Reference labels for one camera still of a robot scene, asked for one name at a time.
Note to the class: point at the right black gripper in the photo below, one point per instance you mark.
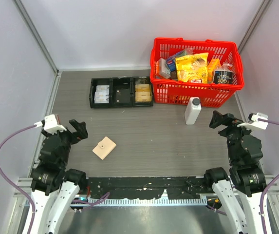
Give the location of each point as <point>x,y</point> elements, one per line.
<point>218,118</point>

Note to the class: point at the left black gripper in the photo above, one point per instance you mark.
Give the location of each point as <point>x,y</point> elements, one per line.
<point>80,127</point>

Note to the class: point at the beige leather card holder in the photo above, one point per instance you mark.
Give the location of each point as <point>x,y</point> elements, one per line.
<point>104,148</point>

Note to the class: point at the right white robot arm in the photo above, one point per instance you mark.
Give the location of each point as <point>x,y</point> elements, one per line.
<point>241,191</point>

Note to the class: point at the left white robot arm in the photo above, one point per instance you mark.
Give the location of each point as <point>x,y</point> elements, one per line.
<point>53,187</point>

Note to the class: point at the white cards stack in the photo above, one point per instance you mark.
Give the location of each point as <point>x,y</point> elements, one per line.
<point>102,94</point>

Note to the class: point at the black card in tray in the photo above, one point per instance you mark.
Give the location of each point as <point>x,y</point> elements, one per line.
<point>121,95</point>

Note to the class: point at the black three-compartment card tray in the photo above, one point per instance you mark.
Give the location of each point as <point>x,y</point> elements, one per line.
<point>130,82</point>

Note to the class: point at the gold cards stack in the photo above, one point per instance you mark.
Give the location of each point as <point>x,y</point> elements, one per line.
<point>142,93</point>

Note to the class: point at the white plastic bottle black cap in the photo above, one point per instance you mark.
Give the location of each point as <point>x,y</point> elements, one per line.
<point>192,110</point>

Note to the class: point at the orange snack box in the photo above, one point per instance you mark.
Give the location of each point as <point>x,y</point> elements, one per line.
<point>212,66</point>

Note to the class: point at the yellow snack bag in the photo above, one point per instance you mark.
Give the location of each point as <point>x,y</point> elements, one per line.
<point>192,68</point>

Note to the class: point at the red plastic shopping basket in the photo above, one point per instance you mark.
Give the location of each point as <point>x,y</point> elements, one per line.
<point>172,91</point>

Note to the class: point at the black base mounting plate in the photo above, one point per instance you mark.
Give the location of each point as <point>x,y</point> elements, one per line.
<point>146,188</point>

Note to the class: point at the grey boxed item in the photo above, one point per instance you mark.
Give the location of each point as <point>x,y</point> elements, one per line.
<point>162,69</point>

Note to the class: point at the blue snack packet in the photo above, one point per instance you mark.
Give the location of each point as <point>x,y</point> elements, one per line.
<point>171,60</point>

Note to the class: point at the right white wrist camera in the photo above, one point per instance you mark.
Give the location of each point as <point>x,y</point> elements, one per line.
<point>256,121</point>

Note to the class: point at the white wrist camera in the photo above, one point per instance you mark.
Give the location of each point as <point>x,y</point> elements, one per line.
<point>51,124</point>
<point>256,121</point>

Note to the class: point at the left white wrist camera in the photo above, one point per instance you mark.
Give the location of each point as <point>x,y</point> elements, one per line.
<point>51,124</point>

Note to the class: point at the white slotted cable duct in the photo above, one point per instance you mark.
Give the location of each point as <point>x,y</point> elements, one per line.
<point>162,201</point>

